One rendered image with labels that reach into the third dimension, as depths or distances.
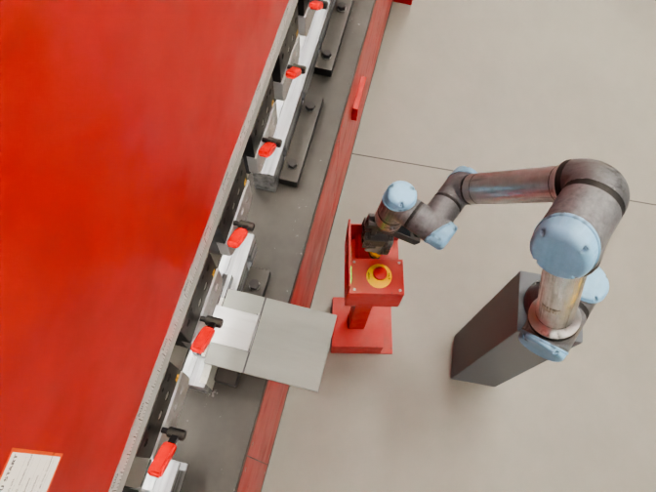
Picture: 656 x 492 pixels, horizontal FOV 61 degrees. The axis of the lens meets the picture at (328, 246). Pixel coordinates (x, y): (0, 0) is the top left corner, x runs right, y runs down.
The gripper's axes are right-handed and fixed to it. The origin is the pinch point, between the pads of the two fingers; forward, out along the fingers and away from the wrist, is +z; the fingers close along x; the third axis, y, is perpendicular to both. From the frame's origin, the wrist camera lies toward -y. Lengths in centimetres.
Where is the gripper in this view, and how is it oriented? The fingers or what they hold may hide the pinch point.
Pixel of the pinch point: (380, 249)
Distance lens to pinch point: 165.5
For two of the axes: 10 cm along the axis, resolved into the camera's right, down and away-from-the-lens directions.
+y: -9.9, -0.6, -1.1
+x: -0.1, 9.2, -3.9
